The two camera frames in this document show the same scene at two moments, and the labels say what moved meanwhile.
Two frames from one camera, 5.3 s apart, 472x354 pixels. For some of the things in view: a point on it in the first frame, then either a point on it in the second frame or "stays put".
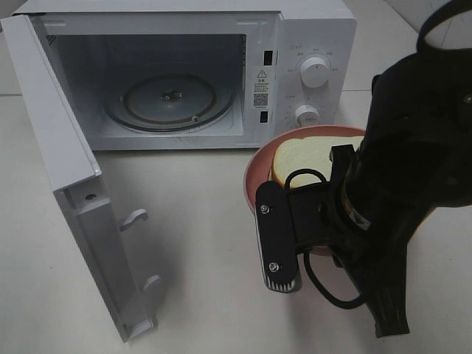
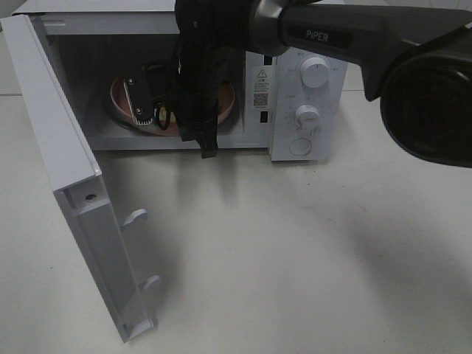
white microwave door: x=77 y=181 stays put
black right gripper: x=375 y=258 → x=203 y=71
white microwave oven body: x=204 y=75 stays put
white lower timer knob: x=307 y=115 stays put
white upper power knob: x=314 y=71 stays put
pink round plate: x=258 y=169 → x=119 y=99
